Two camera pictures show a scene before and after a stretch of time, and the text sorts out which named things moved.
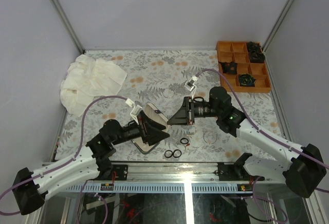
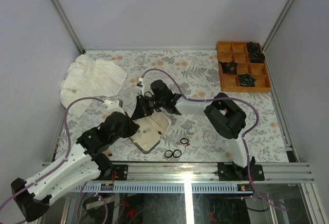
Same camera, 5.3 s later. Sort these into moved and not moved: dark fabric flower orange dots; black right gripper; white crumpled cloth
Moved: black right gripper
Not moved: white crumpled cloth; dark fabric flower orange dots
